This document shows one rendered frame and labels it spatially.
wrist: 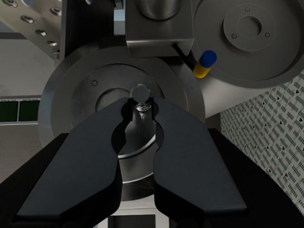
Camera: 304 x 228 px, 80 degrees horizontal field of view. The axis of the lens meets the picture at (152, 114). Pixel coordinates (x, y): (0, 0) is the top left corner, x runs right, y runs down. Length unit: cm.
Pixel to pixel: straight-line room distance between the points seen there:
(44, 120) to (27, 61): 237
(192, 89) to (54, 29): 38
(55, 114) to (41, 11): 30
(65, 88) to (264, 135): 25
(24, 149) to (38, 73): 190
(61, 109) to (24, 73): 235
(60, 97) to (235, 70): 15
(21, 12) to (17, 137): 31
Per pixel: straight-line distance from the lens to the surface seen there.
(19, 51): 264
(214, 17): 21
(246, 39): 20
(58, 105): 17
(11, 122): 61
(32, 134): 58
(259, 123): 30
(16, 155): 60
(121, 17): 64
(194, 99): 17
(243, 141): 34
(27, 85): 245
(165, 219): 53
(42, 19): 46
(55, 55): 58
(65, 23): 23
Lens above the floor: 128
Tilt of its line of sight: 9 degrees down
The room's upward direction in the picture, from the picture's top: 178 degrees clockwise
